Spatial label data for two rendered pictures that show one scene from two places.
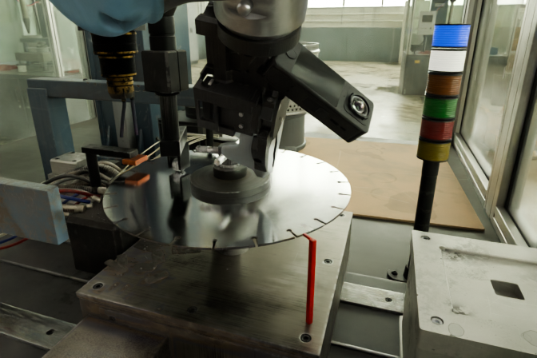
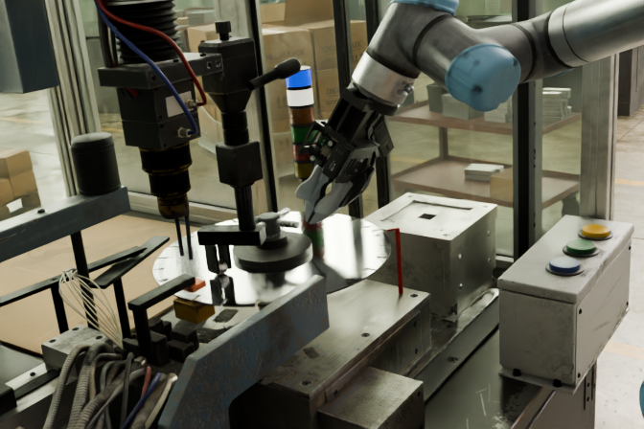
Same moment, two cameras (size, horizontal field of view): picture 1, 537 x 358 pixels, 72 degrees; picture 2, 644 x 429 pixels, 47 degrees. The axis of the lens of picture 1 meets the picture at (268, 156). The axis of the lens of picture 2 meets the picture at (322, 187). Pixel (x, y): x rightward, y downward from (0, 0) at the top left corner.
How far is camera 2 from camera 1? 0.97 m
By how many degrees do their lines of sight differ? 67
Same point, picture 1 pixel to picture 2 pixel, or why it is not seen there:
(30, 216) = (311, 314)
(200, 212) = (330, 261)
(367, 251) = not seen: hidden behind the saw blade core
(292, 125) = not seen: outside the picture
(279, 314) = (387, 302)
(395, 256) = not seen: hidden behind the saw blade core
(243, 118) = (359, 164)
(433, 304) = (433, 233)
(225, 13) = (396, 95)
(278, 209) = (343, 237)
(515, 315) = (447, 219)
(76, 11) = (492, 103)
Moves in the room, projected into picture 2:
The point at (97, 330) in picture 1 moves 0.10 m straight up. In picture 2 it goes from (343, 401) to (337, 327)
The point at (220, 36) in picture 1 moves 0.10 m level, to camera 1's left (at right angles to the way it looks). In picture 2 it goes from (379, 108) to (358, 127)
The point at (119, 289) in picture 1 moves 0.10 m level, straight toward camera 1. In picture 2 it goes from (319, 370) to (398, 358)
